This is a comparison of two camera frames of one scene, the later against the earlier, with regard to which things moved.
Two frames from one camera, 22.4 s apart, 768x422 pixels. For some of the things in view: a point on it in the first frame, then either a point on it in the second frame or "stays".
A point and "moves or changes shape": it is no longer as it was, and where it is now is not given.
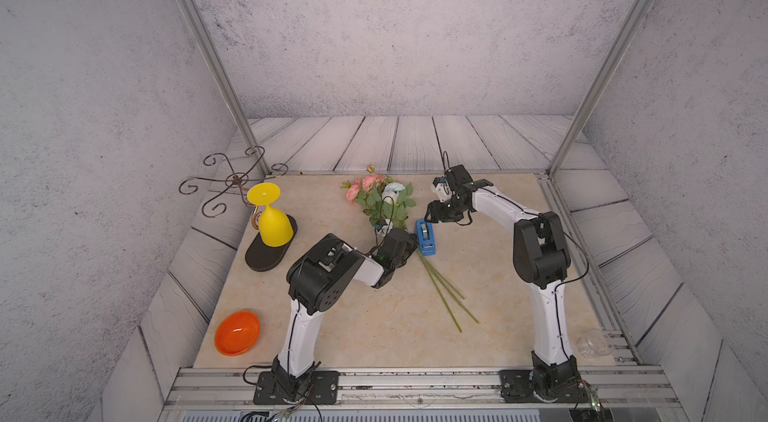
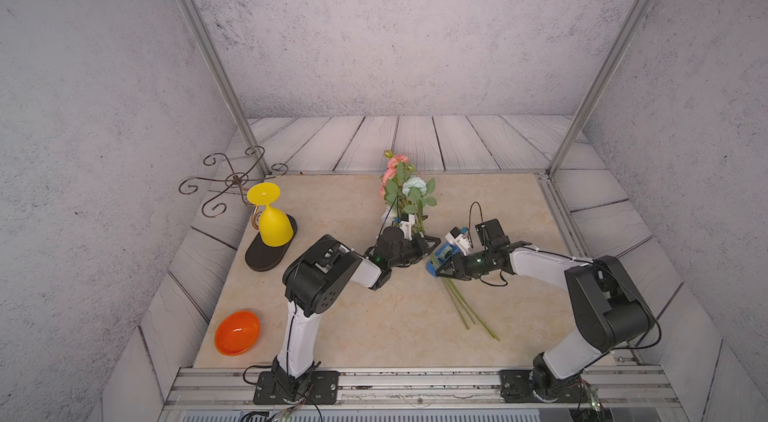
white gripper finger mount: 441,188 -> 459,239
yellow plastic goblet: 275,230 stays
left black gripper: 413,245 stays
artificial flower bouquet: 385,201 -> 409,195
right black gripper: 435,214 -> 459,270
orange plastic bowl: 237,333 stays
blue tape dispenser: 426,238 moves or changes shape
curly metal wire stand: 238,180 stays
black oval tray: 261,256 stays
